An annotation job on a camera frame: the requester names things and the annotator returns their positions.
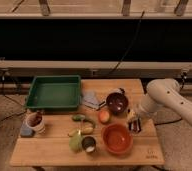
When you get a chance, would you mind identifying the red bowl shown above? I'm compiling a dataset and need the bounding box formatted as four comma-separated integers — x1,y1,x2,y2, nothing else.
101,123,133,155

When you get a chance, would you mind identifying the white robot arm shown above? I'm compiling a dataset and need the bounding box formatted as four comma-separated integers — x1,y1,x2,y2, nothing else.
127,78,192,126

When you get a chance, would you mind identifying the dark purple bowl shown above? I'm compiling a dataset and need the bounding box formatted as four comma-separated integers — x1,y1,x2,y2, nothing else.
106,92,128,115

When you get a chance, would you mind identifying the orange peach fruit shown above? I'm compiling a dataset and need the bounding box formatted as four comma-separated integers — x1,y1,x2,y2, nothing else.
98,110,110,124

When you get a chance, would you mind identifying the blue grey cloth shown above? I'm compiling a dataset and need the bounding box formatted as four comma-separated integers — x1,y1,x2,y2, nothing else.
81,91,99,109

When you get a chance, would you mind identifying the yellow corn toy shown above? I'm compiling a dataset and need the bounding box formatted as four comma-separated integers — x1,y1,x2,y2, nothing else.
68,127,94,137

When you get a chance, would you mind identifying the small metal cup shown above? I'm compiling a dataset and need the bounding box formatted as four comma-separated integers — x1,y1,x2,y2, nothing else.
81,136,96,153

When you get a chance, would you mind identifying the green cucumber toy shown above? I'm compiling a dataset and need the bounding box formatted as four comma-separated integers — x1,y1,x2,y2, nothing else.
71,113,97,129

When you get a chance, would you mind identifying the green pear toy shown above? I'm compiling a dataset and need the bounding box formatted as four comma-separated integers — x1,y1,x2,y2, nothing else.
69,132,82,152

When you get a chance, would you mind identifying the green plastic tray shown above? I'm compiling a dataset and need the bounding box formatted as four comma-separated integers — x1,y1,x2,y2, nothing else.
25,75,81,111

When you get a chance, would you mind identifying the white mug with items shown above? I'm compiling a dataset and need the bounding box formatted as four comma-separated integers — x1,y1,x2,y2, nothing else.
25,112,45,134

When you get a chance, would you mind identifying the blue sponge block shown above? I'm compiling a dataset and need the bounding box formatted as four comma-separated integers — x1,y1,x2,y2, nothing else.
20,124,34,138

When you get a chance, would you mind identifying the black tripod stand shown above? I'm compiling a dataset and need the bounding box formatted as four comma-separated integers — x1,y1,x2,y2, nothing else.
1,68,22,100

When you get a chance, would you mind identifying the black hanging cable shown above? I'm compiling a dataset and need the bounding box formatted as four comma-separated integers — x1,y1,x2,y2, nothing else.
107,9,146,76

